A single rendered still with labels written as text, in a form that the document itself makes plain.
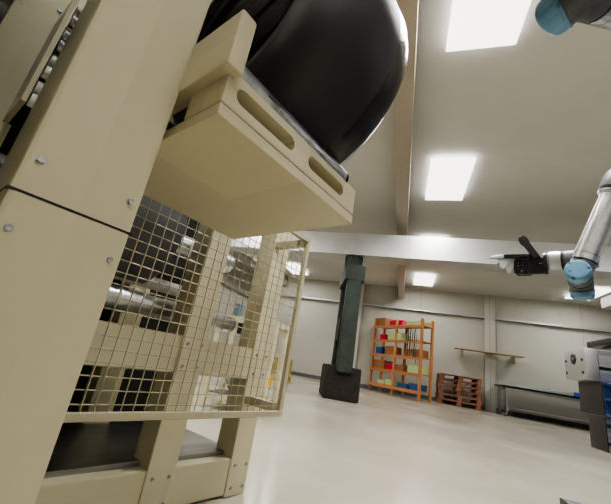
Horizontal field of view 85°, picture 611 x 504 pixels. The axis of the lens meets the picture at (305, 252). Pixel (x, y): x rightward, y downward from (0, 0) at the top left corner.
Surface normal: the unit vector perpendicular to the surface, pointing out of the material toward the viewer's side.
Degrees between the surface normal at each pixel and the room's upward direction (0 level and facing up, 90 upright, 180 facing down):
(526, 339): 90
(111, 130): 90
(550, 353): 90
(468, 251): 90
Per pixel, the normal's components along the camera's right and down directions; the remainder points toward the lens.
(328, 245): -0.25, -0.34
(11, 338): 0.79, -0.07
